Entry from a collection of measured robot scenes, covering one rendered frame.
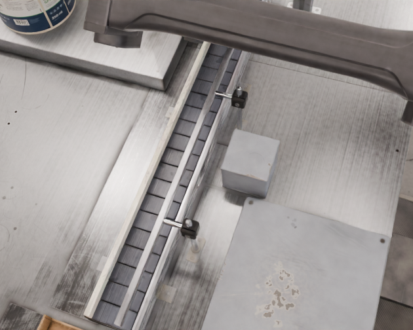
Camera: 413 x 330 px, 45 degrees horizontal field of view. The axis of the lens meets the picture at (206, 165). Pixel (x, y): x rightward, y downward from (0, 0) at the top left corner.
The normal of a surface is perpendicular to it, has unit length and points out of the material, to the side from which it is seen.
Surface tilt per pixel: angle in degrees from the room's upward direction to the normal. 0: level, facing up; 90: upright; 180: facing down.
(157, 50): 0
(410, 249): 0
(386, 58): 41
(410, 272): 0
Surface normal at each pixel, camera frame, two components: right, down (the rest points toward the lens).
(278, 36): -0.18, 0.24
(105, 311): -0.07, -0.45
